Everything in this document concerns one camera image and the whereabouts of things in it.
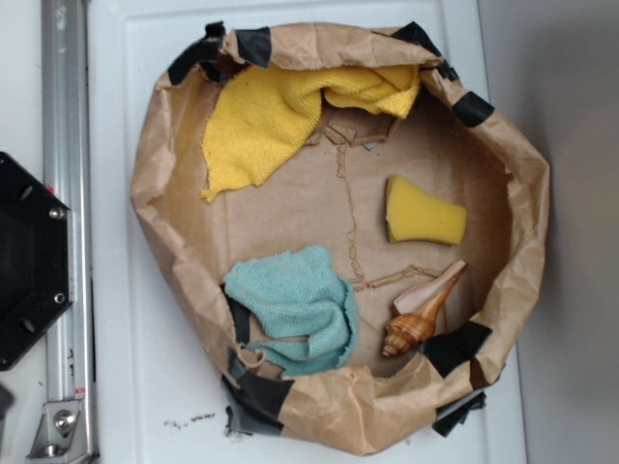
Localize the light blue cloth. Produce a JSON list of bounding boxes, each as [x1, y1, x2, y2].
[[223, 246, 359, 377]]

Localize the yellow cloth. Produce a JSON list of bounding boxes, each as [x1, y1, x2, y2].
[[200, 65, 421, 202]]

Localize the brown paper bag bin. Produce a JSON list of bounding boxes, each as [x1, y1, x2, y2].
[[131, 23, 549, 455]]

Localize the yellow sponge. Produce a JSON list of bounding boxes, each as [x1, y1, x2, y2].
[[385, 175, 467, 246]]

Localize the brown spiral seashell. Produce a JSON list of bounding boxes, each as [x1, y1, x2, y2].
[[382, 260, 468, 357]]

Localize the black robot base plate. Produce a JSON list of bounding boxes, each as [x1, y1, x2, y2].
[[1, 152, 72, 371]]

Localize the aluminium rail frame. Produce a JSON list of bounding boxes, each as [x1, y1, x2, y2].
[[42, 1, 99, 463]]

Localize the metal corner bracket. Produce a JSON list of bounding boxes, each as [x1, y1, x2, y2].
[[25, 400, 88, 463]]

